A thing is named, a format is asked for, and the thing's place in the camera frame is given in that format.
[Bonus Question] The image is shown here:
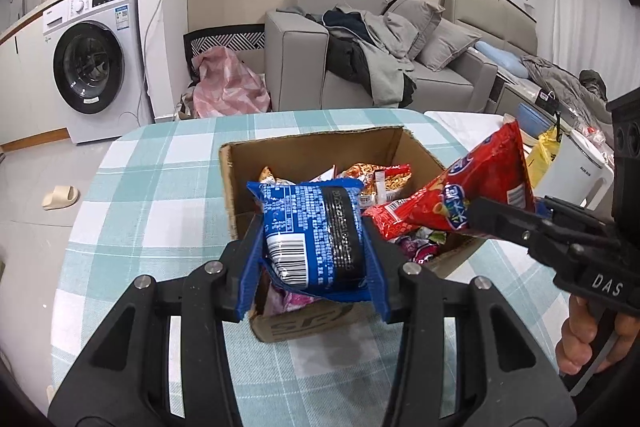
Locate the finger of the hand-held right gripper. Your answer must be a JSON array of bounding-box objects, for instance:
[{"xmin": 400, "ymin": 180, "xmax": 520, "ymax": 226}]
[
  {"xmin": 467, "ymin": 197, "xmax": 582, "ymax": 262},
  {"xmin": 535, "ymin": 196, "xmax": 617, "ymax": 237}
]

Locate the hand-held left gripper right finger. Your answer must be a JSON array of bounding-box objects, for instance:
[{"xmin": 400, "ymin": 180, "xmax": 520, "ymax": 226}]
[{"xmin": 361, "ymin": 231, "xmax": 577, "ymax": 427}]

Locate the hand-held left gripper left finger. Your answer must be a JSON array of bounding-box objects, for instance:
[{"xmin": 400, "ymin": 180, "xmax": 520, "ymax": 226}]
[{"xmin": 47, "ymin": 231, "xmax": 266, "ymax": 427}]

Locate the red cone chips bag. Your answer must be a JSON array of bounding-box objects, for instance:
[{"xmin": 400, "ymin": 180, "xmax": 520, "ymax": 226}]
[{"xmin": 395, "ymin": 119, "xmax": 537, "ymax": 242}]

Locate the silver purple snack bag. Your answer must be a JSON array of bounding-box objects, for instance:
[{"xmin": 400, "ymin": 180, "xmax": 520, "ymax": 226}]
[{"xmin": 397, "ymin": 227, "xmax": 449, "ymax": 266}]

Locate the cardboard box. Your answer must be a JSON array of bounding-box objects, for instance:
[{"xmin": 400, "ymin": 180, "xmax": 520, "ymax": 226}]
[{"xmin": 219, "ymin": 126, "xmax": 486, "ymax": 344}]

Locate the person's right hand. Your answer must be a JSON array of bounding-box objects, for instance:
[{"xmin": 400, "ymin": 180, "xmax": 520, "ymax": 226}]
[{"xmin": 556, "ymin": 296, "xmax": 640, "ymax": 376}]

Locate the white electric kettle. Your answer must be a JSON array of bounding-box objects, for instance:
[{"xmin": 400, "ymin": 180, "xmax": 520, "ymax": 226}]
[{"xmin": 534, "ymin": 129, "xmax": 616, "ymax": 211}]

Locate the red flat snack packet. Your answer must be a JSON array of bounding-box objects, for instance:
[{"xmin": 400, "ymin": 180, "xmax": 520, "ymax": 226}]
[{"xmin": 362, "ymin": 201, "xmax": 426, "ymax": 242}]

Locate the yellow plastic bag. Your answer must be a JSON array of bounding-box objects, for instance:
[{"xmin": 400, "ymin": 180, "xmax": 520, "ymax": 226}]
[{"xmin": 525, "ymin": 127, "xmax": 564, "ymax": 188}]

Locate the orange noodle snack packet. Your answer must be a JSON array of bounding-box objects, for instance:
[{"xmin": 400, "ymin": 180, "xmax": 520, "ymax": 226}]
[{"xmin": 337, "ymin": 163, "xmax": 413, "ymax": 208}]

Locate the orange striped snack packet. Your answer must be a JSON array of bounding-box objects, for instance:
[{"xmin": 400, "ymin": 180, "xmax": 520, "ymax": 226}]
[{"xmin": 257, "ymin": 166, "xmax": 297, "ymax": 186}]

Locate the white marble table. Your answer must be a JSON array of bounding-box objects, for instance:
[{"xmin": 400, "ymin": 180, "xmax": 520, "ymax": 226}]
[{"xmin": 424, "ymin": 109, "xmax": 516, "ymax": 142}]

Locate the teal checked tablecloth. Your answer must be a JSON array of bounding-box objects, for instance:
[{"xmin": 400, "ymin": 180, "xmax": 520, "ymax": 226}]
[{"xmin": 47, "ymin": 108, "xmax": 566, "ymax": 427}]

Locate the grey duvet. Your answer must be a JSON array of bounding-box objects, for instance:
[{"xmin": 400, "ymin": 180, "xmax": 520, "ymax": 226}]
[{"xmin": 520, "ymin": 54, "xmax": 609, "ymax": 108}]

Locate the blue pillow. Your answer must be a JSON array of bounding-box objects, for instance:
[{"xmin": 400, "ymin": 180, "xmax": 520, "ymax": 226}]
[{"xmin": 475, "ymin": 39, "xmax": 529, "ymax": 78}]

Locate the grey sofa cushion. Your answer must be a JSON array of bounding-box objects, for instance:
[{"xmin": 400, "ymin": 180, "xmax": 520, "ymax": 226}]
[
  {"xmin": 382, "ymin": 0, "xmax": 446, "ymax": 62},
  {"xmin": 419, "ymin": 19, "xmax": 483, "ymax": 74}
]

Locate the grey hoodie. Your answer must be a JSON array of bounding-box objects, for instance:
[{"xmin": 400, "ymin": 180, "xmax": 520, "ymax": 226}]
[{"xmin": 361, "ymin": 11, "xmax": 419, "ymax": 108}]

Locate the pink checked cloth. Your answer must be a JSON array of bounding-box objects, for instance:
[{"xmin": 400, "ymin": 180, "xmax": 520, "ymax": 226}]
[{"xmin": 192, "ymin": 47, "xmax": 272, "ymax": 118}]

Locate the beige headboard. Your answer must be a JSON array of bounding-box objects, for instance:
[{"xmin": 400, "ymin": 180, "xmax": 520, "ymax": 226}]
[{"xmin": 452, "ymin": 0, "xmax": 539, "ymax": 58}]

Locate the beige slipper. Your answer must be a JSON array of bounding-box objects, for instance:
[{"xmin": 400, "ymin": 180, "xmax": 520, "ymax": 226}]
[{"xmin": 42, "ymin": 185, "xmax": 80, "ymax": 212}]

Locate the grey sofa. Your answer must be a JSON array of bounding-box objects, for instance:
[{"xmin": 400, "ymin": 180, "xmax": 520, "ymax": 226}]
[{"xmin": 264, "ymin": 0, "xmax": 499, "ymax": 112}]

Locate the dark jacket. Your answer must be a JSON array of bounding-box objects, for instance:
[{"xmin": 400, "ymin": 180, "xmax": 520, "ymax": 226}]
[{"xmin": 322, "ymin": 8, "xmax": 377, "ymax": 84}]

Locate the black white patterned basket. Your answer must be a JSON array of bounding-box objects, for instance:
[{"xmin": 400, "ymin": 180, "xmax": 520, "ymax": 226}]
[{"xmin": 183, "ymin": 24, "xmax": 266, "ymax": 82}]

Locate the white washing machine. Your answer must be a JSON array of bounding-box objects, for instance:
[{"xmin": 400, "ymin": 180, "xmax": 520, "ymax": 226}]
[{"xmin": 42, "ymin": 0, "xmax": 153, "ymax": 145}]

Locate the white kitchen base cabinet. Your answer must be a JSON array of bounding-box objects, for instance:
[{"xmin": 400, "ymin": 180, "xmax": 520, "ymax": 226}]
[{"xmin": 0, "ymin": 2, "xmax": 68, "ymax": 148}]

